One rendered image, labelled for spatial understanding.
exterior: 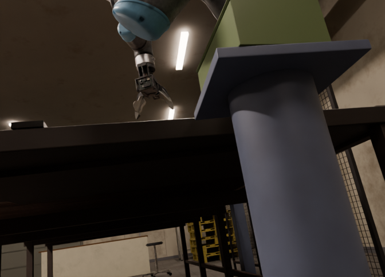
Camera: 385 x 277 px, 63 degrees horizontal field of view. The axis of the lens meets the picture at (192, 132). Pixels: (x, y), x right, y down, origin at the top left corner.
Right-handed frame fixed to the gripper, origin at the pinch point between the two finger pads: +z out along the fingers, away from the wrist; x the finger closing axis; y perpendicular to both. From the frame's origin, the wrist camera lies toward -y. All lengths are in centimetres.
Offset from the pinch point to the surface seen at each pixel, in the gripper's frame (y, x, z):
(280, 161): 57, 37, 37
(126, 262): -521, -265, 73
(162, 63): -446, -101, -293
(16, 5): -202, -234, -300
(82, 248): -491, -340, 30
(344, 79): -350, 185, -124
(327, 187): 56, 42, 43
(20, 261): -718, -678, 25
